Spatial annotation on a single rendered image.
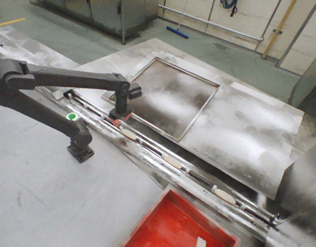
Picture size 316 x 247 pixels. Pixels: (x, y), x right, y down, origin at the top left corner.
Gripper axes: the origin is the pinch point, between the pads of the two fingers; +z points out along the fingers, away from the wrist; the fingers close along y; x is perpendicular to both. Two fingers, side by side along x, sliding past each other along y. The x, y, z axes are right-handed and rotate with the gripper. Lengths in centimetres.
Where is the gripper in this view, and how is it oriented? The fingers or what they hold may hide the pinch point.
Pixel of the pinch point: (121, 122)
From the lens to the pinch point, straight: 102.2
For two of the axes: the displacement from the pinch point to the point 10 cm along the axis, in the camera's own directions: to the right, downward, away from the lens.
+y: 5.6, -5.5, 6.1
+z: -1.2, 6.8, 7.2
